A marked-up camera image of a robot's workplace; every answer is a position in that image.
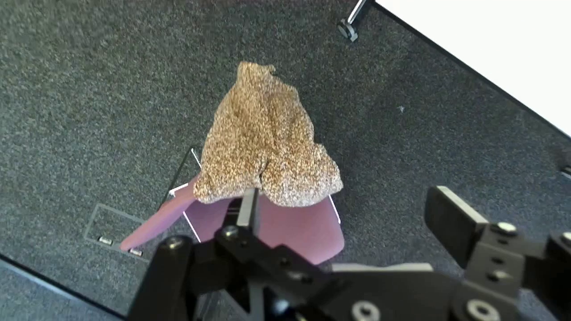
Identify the brown knitted jersey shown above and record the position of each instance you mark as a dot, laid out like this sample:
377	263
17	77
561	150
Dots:
262	143

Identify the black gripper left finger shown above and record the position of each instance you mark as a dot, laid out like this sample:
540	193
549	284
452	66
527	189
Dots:
249	207

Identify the mauve plastic chair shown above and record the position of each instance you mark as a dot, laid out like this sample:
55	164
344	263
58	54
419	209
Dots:
304	229

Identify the metal table leg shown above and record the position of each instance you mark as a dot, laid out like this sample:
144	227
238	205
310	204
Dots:
351	24

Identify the floor outlet cover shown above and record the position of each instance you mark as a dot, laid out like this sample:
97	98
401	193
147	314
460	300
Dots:
110	225

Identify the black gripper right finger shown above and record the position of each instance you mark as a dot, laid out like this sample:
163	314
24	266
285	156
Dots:
458	225

